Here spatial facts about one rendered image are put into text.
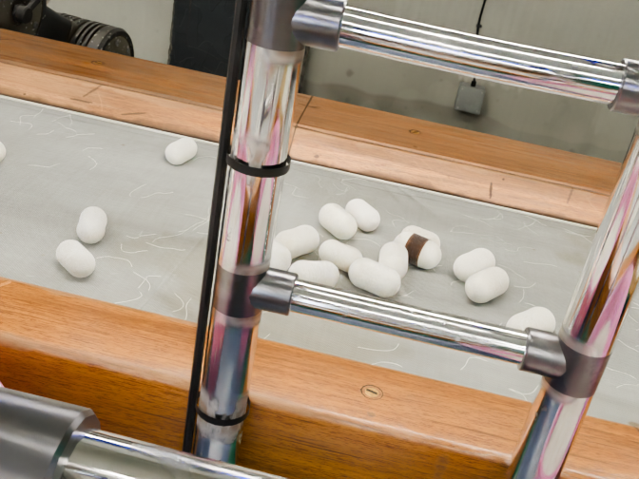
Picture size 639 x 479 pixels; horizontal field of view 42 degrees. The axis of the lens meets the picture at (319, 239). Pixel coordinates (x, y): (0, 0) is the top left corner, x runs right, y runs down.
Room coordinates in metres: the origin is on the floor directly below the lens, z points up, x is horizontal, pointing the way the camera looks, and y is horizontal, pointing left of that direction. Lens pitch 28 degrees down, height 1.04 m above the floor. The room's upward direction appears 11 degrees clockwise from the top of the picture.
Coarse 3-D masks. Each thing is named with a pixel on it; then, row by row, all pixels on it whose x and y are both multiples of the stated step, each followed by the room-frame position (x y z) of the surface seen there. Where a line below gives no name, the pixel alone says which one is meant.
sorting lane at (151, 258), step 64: (0, 128) 0.63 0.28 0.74; (64, 128) 0.66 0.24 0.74; (128, 128) 0.68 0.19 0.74; (0, 192) 0.53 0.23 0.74; (64, 192) 0.54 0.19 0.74; (128, 192) 0.56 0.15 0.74; (192, 192) 0.58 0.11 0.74; (320, 192) 0.63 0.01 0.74; (384, 192) 0.65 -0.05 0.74; (0, 256) 0.45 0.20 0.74; (128, 256) 0.47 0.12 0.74; (192, 256) 0.49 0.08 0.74; (448, 256) 0.56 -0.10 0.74; (512, 256) 0.58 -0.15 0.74; (576, 256) 0.60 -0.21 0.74; (192, 320) 0.42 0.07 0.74; (320, 320) 0.44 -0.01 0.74; (512, 384) 0.41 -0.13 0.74
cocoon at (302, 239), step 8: (288, 232) 0.51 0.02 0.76; (296, 232) 0.51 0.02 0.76; (304, 232) 0.52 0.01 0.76; (312, 232) 0.52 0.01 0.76; (280, 240) 0.51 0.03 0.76; (288, 240) 0.50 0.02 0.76; (296, 240) 0.51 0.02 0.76; (304, 240) 0.51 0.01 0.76; (312, 240) 0.52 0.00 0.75; (288, 248) 0.50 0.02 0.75; (296, 248) 0.50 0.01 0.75; (304, 248) 0.51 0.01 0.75; (312, 248) 0.52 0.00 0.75; (296, 256) 0.51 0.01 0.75
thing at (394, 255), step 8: (384, 248) 0.52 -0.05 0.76; (392, 248) 0.52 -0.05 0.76; (400, 248) 0.52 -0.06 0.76; (384, 256) 0.51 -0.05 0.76; (392, 256) 0.51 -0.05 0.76; (400, 256) 0.51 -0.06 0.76; (384, 264) 0.50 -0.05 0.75; (392, 264) 0.50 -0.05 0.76; (400, 264) 0.50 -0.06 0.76; (400, 272) 0.50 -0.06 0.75
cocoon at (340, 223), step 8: (328, 208) 0.56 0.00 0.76; (336, 208) 0.56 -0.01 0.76; (320, 216) 0.56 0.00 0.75; (328, 216) 0.56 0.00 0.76; (336, 216) 0.56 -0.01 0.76; (344, 216) 0.55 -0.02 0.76; (352, 216) 0.56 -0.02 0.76; (328, 224) 0.56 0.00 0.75; (336, 224) 0.55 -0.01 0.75; (344, 224) 0.55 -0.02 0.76; (352, 224) 0.55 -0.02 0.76; (336, 232) 0.55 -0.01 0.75; (344, 232) 0.55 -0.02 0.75; (352, 232) 0.55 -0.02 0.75
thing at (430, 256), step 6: (402, 234) 0.54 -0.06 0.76; (408, 234) 0.54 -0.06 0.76; (396, 240) 0.54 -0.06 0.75; (402, 240) 0.54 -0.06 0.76; (426, 246) 0.53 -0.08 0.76; (432, 246) 0.53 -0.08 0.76; (438, 246) 0.54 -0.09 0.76; (420, 252) 0.53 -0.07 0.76; (426, 252) 0.53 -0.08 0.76; (432, 252) 0.53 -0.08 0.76; (438, 252) 0.53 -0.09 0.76; (420, 258) 0.53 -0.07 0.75; (426, 258) 0.53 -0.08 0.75; (432, 258) 0.53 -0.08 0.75; (438, 258) 0.53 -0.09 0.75; (420, 264) 0.53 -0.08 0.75; (426, 264) 0.53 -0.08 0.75; (432, 264) 0.53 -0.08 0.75
